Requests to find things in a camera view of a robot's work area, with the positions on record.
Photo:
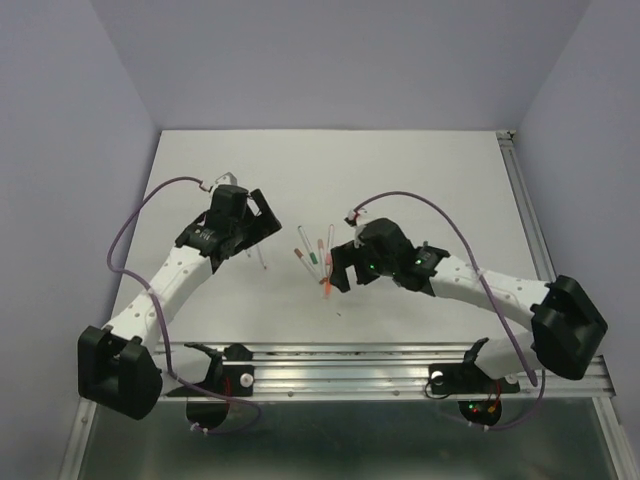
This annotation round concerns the aluminium side rail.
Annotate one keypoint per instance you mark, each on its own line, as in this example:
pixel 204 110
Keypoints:
pixel 534 235

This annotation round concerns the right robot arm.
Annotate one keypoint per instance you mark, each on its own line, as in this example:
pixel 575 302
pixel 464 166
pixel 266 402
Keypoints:
pixel 563 327

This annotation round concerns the brown capped white marker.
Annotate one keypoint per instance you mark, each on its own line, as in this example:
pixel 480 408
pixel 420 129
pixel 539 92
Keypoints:
pixel 307 265

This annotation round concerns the orange tip tan marker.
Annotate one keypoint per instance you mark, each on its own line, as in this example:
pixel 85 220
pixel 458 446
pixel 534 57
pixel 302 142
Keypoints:
pixel 326 287

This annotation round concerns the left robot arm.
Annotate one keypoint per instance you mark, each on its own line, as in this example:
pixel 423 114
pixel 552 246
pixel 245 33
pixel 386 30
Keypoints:
pixel 116 365

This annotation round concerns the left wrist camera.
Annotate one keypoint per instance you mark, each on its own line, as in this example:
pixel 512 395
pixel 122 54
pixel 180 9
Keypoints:
pixel 226 179

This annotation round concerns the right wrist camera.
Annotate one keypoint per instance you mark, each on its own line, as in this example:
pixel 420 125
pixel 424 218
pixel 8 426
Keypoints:
pixel 357 219

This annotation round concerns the green capped marker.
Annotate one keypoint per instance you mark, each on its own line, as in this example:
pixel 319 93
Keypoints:
pixel 307 245

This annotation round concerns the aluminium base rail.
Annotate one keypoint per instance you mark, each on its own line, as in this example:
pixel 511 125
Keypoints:
pixel 361 372

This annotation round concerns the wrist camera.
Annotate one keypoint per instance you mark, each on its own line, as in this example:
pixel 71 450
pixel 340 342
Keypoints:
pixel 357 219
pixel 226 179

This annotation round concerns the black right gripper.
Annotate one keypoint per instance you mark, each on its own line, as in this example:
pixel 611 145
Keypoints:
pixel 343 256

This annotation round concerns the beige capped white marker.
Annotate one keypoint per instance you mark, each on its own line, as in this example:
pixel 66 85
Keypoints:
pixel 321 258

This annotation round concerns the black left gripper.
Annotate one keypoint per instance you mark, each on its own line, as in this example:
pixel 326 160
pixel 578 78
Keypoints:
pixel 263 225

